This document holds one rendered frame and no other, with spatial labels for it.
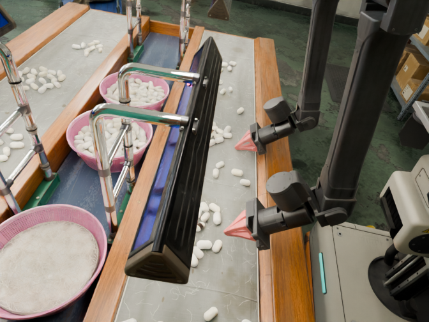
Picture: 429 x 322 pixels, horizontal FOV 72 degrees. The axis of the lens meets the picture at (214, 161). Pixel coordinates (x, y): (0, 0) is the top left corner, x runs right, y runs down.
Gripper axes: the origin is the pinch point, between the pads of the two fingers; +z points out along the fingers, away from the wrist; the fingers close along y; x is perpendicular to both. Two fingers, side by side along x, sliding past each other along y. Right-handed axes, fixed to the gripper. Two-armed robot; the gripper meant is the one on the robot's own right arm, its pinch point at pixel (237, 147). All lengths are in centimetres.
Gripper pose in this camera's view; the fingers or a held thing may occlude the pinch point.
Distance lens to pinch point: 102.5
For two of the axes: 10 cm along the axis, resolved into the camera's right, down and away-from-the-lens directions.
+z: -8.5, 3.5, 4.0
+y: -0.7, 6.8, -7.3
